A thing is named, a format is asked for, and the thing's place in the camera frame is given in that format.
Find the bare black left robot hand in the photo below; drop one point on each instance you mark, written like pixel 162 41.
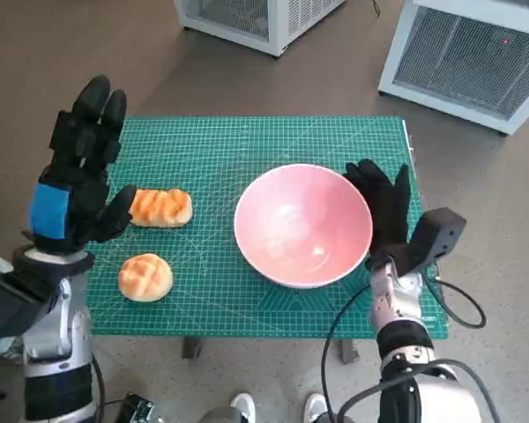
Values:
pixel 77 189

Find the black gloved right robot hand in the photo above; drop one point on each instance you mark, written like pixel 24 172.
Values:
pixel 388 211

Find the long grooved toy bread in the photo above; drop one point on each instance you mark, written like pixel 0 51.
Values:
pixel 163 207

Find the pink bowl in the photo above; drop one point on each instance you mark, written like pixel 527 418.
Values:
pixel 291 220

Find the round toy bread bun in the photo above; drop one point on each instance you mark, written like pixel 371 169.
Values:
pixel 145 277

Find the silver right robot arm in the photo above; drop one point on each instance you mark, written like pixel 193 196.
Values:
pixel 394 308

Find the green cutting mat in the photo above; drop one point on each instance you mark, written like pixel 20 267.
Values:
pixel 211 154

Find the large white mesh cabinet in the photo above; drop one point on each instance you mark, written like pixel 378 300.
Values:
pixel 458 57

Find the white shoe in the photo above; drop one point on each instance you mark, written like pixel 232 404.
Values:
pixel 243 407
pixel 315 407

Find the small white mesh cabinet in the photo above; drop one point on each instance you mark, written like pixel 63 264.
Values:
pixel 282 22

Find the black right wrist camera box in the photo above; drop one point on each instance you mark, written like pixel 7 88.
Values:
pixel 436 238

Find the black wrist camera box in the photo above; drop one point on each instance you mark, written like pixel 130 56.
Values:
pixel 9 304
pixel 436 238

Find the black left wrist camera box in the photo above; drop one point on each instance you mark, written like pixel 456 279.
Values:
pixel 9 304

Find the dark table leg bracket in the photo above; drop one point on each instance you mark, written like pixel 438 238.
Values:
pixel 348 351
pixel 191 348

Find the black device with silver frame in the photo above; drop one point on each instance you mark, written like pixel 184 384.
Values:
pixel 134 407

